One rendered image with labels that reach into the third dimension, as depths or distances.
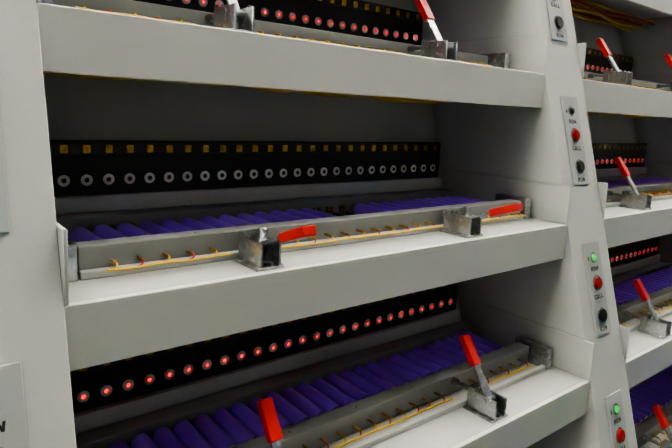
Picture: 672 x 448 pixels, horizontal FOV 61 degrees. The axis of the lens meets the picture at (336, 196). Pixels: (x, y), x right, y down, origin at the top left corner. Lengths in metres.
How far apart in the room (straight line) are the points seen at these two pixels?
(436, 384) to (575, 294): 0.23
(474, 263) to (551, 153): 0.22
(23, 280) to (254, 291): 0.16
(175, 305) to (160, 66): 0.18
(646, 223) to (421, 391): 0.49
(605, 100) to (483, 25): 0.22
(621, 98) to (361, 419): 0.65
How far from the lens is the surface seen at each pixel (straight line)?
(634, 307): 1.10
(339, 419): 0.61
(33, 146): 0.41
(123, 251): 0.47
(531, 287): 0.84
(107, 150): 0.60
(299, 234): 0.42
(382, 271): 0.54
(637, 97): 1.06
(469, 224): 0.64
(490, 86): 0.72
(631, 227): 0.97
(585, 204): 0.84
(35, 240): 0.41
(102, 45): 0.45
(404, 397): 0.66
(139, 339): 0.43
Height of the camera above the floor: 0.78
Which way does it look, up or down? 4 degrees up
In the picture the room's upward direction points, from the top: 7 degrees counter-clockwise
